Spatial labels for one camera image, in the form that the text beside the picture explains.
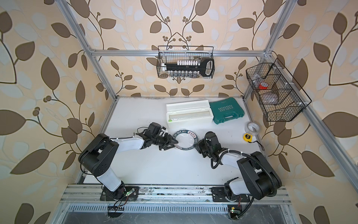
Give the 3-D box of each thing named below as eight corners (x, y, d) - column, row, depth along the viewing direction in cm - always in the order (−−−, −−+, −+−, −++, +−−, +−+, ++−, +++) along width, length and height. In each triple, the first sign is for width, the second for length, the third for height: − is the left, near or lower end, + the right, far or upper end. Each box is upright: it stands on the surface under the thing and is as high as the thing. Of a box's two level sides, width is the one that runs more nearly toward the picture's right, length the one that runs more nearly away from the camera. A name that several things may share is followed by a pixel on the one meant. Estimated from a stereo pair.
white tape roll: (246, 135, 99) (248, 132, 96) (243, 124, 105) (244, 121, 102) (259, 135, 99) (261, 132, 96) (255, 124, 105) (257, 121, 102)
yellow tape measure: (243, 140, 97) (244, 138, 94) (243, 134, 100) (244, 132, 97) (251, 142, 96) (253, 140, 93) (251, 136, 99) (252, 134, 96)
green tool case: (215, 124, 105) (217, 120, 100) (206, 106, 116) (206, 101, 112) (244, 117, 109) (246, 112, 105) (232, 100, 121) (233, 95, 116)
